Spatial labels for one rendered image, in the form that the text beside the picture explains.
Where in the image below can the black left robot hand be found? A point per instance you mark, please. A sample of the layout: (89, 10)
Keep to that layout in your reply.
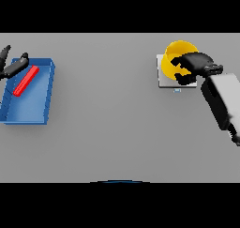
(15, 67)

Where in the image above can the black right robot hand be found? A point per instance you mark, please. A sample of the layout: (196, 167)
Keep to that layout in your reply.
(197, 63)

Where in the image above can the yellow bowl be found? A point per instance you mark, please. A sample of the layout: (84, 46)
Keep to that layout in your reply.
(172, 57)

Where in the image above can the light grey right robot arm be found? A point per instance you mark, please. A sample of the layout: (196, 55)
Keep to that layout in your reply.
(223, 100)

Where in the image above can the red beaker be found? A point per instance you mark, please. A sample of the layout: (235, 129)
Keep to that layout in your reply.
(26, 80)

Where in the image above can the pale square measuring scale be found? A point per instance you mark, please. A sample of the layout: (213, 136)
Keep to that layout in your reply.
(166, 82)

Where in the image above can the blue tray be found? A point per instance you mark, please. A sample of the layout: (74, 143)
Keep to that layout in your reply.
(28, 97)

